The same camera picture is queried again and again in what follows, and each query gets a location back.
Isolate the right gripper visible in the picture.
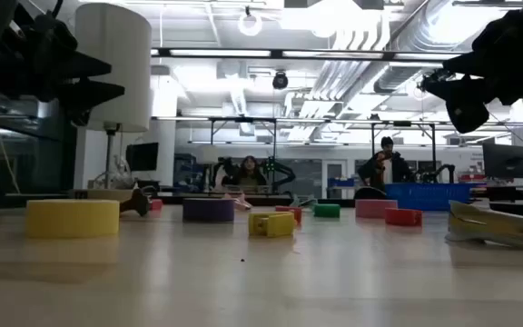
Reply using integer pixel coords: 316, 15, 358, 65
433, 0, 523, 134

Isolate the black hanging camera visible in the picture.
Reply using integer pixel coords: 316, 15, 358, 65
271, 69, 290, 91

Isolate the black aluminium table frame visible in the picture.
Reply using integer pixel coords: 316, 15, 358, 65
0, 183, 523, 219

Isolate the yellow tape roll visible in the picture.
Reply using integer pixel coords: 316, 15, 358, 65
25, 198, 121, 240

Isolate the black metal frame stand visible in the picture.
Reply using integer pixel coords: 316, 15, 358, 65
208, 116, 278, 192
370, 119, 438, 183

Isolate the purple tape roll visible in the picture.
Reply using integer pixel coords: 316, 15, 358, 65
182, 197, 236, 223

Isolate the green staple remover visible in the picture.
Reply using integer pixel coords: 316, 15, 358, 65
312, 203, 341, 219

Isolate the yellow power cord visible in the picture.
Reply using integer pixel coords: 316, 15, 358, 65
0, 92, 22, 195

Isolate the black stapler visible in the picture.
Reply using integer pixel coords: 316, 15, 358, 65
119, 187, 153, 218

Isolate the silver stapler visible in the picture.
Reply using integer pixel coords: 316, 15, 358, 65
290, 193, 320, 211

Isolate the yellow staple remover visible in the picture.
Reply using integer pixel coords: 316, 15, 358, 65
248, 211, 297, 239

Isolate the black monitor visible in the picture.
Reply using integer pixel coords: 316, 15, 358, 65
124, 142, 160, 173
481, 143, 523, 180

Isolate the tangled white cord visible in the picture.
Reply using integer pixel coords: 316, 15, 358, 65
89, 154, 136, 190

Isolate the white lamp wooden base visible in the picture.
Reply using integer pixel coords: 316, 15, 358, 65
68, 2, 153, 204

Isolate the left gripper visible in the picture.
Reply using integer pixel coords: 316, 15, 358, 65
14, 25, 126, 127

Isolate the blue crate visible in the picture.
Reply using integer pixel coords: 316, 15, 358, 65
327, 177, 356, 189

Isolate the person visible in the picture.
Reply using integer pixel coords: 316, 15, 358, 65
221, 154, 270, 188
356, 135, 415, 193

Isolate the black overhead light bar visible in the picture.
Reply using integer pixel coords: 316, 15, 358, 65
150, 46, 465, 64

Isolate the grey stapler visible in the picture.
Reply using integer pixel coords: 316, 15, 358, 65
444, 200, 523, 251

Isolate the pink stapler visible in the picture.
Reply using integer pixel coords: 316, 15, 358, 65
222, 193, 253, 213

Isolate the blue plastic bin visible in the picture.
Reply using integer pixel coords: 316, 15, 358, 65
384, 182, 472, 213

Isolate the white ring light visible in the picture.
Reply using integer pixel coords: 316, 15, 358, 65
236, 5, 264, 38

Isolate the blue storage rack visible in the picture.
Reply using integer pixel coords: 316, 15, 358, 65
173, 153, 208, 194

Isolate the black chair back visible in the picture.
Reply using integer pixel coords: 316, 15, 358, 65
352, 185, 388, 201

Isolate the pink tape roll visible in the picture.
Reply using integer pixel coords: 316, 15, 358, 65
354, 198, 400, 220

